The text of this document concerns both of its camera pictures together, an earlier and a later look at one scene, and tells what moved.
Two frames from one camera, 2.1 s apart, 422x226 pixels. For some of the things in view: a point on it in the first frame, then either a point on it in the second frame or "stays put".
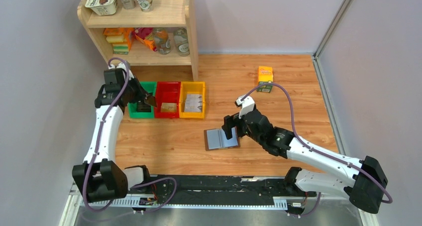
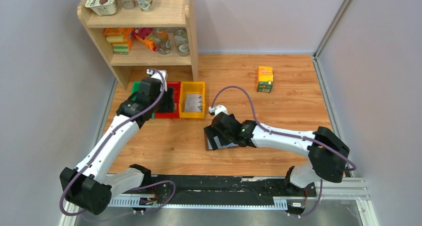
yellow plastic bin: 192,87 stays put
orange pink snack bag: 144,34 stays put
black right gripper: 231,121 -> 218,132
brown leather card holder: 216,139 stays put
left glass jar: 162,40 stays put
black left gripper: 141,93 -> 168,105
